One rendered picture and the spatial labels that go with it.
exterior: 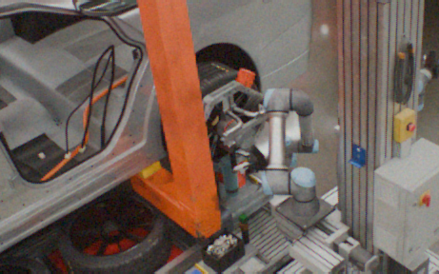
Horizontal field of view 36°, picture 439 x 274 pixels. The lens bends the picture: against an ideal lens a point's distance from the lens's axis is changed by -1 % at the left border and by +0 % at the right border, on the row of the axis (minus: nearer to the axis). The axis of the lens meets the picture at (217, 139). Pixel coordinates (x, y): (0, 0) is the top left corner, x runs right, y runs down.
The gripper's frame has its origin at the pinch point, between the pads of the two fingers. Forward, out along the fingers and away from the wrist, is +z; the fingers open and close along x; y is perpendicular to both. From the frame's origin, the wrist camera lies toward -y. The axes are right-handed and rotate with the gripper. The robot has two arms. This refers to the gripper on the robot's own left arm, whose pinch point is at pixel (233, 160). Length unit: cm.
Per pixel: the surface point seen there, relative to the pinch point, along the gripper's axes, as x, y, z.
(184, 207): -26.6, 10.8, 26.8
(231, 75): 41, -31, 0
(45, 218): -40, 3, 101
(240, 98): 47.2, -10.4, -2.8
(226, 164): 8.2, 9.2, 5.7
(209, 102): 18.5, -27.9, 11.9
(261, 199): 41, 67, -9
